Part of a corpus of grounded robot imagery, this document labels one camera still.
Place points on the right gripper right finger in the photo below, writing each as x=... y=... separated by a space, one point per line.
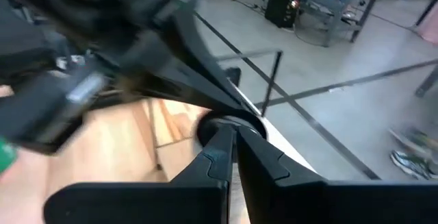
x=342 y=203

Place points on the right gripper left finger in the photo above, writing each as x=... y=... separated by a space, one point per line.
x=137 y=203

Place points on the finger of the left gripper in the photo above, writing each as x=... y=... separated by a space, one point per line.
x=41 y=114
x=198 y=46

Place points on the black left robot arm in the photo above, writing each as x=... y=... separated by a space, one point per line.
x=34 y=28

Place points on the green Sprite can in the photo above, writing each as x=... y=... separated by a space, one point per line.
x=6 y=155

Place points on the person's shoe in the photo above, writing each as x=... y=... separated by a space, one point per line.
x=410 y=164

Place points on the black computer tower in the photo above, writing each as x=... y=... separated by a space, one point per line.
x=279 y=8

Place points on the grey metal workbench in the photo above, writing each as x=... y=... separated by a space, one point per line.
x=335 y=6

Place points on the black frame corner bracket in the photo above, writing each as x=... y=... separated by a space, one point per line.
x=233 y=76

